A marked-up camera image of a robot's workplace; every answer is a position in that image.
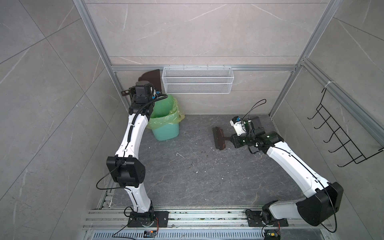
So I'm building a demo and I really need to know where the dark brown dustpan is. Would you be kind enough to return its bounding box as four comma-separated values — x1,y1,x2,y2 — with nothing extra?
138,69,162,92

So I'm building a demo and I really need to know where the dark brown hand brush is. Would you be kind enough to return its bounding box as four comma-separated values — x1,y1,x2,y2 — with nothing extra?
212,127,232,151

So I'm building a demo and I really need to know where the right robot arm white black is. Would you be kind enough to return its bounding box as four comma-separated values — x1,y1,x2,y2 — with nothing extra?
216,113,344,227

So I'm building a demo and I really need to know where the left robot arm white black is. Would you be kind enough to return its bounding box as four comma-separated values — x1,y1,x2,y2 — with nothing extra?
106,81,168,227

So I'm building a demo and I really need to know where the green trash bin with liner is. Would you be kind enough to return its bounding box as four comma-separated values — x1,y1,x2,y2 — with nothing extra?
147,95,185,141

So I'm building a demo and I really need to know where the white wire mesh basket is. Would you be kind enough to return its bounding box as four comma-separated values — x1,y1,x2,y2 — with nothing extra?
162,67,234,95

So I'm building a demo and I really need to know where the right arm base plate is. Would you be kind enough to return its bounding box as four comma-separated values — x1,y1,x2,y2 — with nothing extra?
245,209,289,227

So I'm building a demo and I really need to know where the black wire hook rack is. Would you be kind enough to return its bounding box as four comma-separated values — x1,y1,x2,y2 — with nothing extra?
307,88,384,168

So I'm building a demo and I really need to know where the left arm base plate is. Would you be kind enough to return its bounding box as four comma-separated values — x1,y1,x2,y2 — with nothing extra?
128,211,169,228

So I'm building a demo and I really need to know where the aluminium mounting rail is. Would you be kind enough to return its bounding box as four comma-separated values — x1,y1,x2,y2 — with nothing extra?
81,206,336,240

